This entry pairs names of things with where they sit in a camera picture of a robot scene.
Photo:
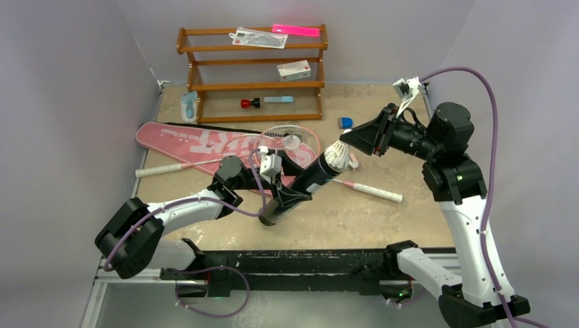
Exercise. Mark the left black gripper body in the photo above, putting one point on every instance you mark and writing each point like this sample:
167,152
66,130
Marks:
277,193

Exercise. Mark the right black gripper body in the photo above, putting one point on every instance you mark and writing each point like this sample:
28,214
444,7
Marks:
386,131

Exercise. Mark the white feather shuttlecock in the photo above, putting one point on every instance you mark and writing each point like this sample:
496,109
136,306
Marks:
337,155

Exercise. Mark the black shuttlecock tube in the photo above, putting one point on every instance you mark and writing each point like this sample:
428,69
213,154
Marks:
321,175

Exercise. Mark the pink badminton racket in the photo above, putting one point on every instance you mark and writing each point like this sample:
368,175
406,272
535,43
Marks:
181,165
309,149

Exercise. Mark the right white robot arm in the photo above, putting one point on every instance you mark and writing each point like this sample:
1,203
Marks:
480,295

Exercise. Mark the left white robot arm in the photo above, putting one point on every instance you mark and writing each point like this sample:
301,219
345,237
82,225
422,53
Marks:
130,239

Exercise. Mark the blue grey eraser block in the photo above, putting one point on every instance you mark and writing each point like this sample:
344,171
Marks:
345,123

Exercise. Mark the white pink small clip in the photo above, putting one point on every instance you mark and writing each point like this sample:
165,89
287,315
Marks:
353,163

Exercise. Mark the light blue glue stick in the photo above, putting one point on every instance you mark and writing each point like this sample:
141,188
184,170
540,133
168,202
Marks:
278,99

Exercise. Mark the white red small box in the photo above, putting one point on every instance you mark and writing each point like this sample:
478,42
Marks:
294,70

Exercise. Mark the pink racket cover bag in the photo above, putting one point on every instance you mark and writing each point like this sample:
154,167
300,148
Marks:
187,143

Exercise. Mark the wooden three-tier shelf rack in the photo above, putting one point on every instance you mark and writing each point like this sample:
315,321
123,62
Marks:
195,82

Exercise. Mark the pink flat ruler package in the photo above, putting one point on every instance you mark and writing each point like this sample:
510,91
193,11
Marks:
294,30

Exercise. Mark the light blue packaged item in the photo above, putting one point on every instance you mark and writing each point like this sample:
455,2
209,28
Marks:
188,106

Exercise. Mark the clear plastic blister package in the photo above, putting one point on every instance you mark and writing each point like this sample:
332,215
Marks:
260,39

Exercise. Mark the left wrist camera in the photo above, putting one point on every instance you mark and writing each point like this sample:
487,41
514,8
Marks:
270,163

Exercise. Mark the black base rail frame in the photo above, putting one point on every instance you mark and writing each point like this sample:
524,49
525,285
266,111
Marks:
365,271

